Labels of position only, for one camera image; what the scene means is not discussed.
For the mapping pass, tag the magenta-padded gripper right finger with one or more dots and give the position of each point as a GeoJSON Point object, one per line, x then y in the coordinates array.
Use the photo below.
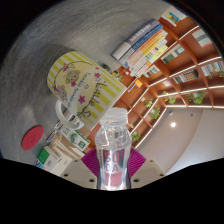
{"type": "Point", "coordinates": [148, 170]}

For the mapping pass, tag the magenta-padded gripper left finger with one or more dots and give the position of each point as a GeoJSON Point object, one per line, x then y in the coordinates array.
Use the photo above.
{"type": "Point", "coordinates": [76, 171]}

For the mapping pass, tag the clear bottle with pink label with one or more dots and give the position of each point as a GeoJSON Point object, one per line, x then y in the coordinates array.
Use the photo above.
{"type": "Point", "coordinates": [113, 146]}

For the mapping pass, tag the green and white box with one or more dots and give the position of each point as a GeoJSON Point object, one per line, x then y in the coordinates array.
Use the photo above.
{"type": "Point", "coordinates": [50, 160]}

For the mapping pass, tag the tall white green carton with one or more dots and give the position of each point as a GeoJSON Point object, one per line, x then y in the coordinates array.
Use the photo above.
{"type": "Point", "coordinates": [76, 137]}

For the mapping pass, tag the ceiling lights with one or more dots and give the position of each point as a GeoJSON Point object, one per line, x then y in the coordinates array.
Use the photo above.
{"type": "Point", "coordinates": [173, 124]}

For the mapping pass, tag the flat round red coaster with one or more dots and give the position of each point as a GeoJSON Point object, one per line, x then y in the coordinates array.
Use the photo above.
{"type": "Point", "coordinates": [32, 137]}

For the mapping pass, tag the yellow striped white mug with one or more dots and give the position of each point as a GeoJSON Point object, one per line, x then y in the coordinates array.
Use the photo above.
{"type": "Point", "coordinates": [83, 86]}

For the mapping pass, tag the wooden shelf unit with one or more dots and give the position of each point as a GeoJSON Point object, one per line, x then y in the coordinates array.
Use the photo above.
{"type": "Point", "coordinates": [186, 60]}

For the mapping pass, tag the stack of colourful books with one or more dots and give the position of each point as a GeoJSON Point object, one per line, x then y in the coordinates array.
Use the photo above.
{"type": "Point", "coordinates": [143, 46]}

